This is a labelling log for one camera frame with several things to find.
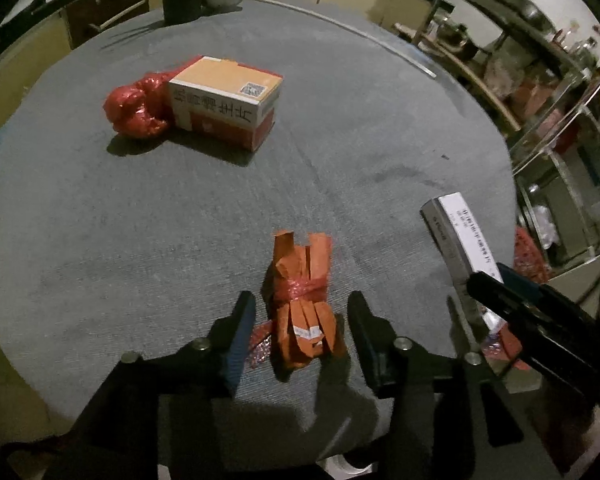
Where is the metal pot with lid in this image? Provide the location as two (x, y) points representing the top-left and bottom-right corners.
(432, 15), (481, 58)

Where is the red mesh basket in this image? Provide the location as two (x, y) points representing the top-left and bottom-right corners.
(512, 225), (553, 286)

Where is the orange paper bundle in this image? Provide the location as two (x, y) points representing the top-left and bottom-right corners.
(250, 230), (348, 371)

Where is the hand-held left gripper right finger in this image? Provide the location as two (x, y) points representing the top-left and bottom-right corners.
(347, 291), (563, 480)

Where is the orange and white box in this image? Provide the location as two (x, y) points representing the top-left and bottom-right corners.
(168, 56), (284, 152)

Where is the dark built-in oven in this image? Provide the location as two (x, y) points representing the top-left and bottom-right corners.
(62, 0), (151, 51)

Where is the metal shelf rack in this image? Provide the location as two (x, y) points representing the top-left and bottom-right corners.
(395, 0), (600, 311)

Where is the white barcode box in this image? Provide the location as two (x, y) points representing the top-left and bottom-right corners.
(420, 192), (511, 331)

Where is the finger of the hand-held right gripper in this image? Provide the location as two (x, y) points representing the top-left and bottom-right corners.
(467, 272), (600, 411)
(496, 262), (600, 351)

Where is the wooden plank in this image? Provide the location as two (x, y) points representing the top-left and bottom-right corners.
(395, 22), (523, 133)

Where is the white thin rod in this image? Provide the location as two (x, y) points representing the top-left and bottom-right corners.
(245, 0), (438, 79)

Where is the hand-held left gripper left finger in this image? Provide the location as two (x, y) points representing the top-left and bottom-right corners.
(50, 290), (257, 480)

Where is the large metal basin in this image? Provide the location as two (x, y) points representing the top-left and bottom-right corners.
(481, 0), (556, 31)

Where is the red plastic bag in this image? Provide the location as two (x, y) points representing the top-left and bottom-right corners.
(104, 74), (173, 139)

